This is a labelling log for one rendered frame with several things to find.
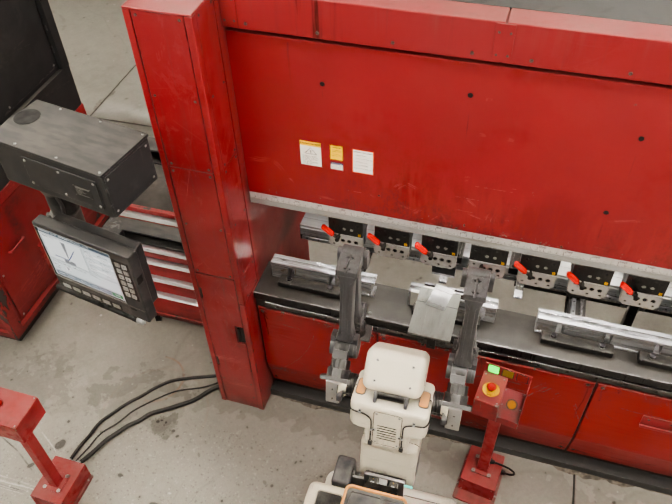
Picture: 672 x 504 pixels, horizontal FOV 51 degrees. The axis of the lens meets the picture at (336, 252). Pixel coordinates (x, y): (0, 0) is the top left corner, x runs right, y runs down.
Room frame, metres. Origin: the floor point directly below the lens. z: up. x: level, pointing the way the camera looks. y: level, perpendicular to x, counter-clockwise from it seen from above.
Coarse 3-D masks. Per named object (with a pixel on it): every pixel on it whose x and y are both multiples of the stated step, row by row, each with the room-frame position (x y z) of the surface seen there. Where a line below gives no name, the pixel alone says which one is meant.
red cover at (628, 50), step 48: (240, 0) 2.23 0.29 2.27; (288, 0) 2.18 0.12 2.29; (336, 0) 2.13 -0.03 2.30; (384, 0) 2.12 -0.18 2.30; (432, 0) 2.11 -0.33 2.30; (432, 48) 2.02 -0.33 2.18; (480, 48) 1.98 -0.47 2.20; (528, 48) 1.93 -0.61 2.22; (576, 48) 1.89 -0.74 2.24; (624, 48) 1.84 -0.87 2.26
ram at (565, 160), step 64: (256, 64) 2.24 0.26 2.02; (320, 64) 2.16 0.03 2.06; (384, 64) 2.09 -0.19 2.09; (448, 64) 2.02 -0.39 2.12; (256, 128) 2.25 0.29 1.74; (320, 128) 2.17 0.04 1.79; (384, 128) 2.09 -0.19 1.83; (448, 128) 2.01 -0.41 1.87; (512, 128) 1.95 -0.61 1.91; (576, 128) 1.88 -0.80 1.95; (640, 128) 1.82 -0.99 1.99; (256, 192) 2.26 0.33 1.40; (320, 192) 2.17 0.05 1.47; (384, 192) 2.09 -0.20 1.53; (448, 192) 2.01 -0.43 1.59; (512, 192) 1.93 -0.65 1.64; (576, 192) 1.86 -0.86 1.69; (640, 192) 1.80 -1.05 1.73; (640, 256) 1.77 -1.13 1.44
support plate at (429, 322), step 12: (420, 288) 2.04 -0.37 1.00; (420, 300) 1.97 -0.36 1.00; (456, 300) 1.97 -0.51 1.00; (420, 312) 1.91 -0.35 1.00; (432, 312) 1.90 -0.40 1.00; (444, 312) 1.90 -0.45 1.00; (456, 312) 1.90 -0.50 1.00; (420, 324) 1.84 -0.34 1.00; (432, 324) 1.84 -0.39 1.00; (444, 324) 1.84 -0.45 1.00; (432, 336) 1.78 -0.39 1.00; (444, 336) 1.77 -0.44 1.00
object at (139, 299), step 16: (48, 224) 1.89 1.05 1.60; (64, 224) 1.89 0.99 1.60; (80, 224) 1.92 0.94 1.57; (80, 240) 1.81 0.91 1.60; (96, 240) 1.80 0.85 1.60; (112, 240) 1.83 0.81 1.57; (128, 240) 1.82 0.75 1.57; (48, 256) 1.91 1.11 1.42; (112, 256) 1.74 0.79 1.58; (128, 256) 1.72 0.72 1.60; (144, 256) 1.81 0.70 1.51; (128, 272) 1.71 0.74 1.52; (144, 272) 1.79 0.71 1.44; (80, 288) 1.86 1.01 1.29; (128, 288) 1.73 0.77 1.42; (144, 288) 1.73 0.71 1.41; (112, 304) 1.78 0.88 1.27; (128, 304) 1.74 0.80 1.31; (144, 304) 1.71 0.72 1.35; (144, 320) 1.71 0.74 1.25
